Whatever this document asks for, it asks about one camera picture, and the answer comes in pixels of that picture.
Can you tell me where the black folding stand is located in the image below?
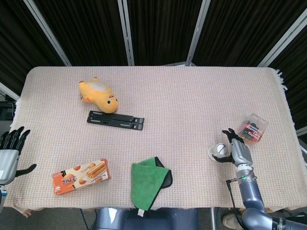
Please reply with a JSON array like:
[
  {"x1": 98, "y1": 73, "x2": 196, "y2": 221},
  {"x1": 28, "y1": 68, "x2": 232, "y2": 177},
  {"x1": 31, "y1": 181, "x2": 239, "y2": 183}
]
[{"x1": 86, "y1": 110, "x2": 145, "y2": 131}]

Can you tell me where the white sneaker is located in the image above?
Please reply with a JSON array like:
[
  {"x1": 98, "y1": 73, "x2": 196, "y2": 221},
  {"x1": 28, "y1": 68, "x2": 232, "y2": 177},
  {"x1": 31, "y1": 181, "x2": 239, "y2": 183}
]
[{"x1": 222, "y1": 213, "x2": 244, "y2": 230}]

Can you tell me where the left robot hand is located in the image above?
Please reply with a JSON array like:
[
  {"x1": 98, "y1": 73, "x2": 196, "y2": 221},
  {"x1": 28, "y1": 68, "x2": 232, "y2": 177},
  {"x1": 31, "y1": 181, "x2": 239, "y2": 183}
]
[{"x1": 0, "y1": 126, "x2": 37, "y2": 185}]

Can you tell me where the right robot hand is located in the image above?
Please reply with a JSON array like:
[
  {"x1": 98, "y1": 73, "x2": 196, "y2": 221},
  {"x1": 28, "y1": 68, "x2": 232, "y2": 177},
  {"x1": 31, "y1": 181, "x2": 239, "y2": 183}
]
[{"x1": 212, "y1": 128, "x2": 254, "y2": 168}]

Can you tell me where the black cable with plug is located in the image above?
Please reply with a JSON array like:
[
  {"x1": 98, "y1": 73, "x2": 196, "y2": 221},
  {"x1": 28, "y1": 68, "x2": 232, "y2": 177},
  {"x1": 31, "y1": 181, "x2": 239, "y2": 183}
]
[{"x1": 226, "y1": 178, "x2": 244, "y2": 228}]

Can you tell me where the black curtain partition screen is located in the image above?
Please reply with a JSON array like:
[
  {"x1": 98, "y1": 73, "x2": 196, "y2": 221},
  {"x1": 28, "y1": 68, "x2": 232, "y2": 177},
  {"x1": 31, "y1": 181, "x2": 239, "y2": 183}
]
[{"x1": 0, "y1": 0, "x2": 307, "y2": 135}]

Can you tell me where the white paper cup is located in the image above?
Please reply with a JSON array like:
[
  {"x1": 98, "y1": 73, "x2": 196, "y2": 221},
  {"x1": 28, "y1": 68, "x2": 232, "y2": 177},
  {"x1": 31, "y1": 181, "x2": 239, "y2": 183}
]
[{"x1": 208, "y1": 142, "x2": 231, "y2": 161}]

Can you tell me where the green microfiber cloth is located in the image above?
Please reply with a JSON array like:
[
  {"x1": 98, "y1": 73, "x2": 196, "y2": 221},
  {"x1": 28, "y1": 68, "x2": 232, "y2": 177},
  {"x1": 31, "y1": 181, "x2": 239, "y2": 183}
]
[{"x1": 130, "y1": 156, "x2": 173, "y2": 211}]

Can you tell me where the beige woven tablecloth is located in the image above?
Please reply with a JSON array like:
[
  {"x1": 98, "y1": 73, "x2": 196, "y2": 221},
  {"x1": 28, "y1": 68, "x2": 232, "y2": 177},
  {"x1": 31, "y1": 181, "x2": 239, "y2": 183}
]
[{"x1": 3, "y1": 66, "x2": 303, "y2": 215}]

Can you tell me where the orange wafer roll box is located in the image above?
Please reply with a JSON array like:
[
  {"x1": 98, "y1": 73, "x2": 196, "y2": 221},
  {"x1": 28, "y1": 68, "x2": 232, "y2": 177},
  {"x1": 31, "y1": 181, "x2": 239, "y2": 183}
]
[{"x1": 52, "y1": 158, "x2": 112, "y2": 196}]

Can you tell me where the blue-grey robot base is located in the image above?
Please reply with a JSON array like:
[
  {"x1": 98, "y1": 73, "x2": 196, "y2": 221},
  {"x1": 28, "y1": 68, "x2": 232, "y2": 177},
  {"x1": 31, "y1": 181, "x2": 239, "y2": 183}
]
[{"x1": 95, "y1": 207, "x2": 199, "y2": 230}]

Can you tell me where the yellow plush hamster toy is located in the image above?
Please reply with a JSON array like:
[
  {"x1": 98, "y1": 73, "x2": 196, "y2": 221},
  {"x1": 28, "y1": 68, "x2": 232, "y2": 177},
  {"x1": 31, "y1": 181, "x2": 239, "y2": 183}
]
[{"x1": 78, "y1": 76, "x2": 119, "y2": 113}]

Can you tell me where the clear plastic packet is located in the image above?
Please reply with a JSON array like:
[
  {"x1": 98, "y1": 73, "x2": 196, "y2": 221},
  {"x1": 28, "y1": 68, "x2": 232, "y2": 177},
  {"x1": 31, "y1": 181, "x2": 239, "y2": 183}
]
[{"x1": 237, "y1": 113, "x2": 269, "y2": 146}]

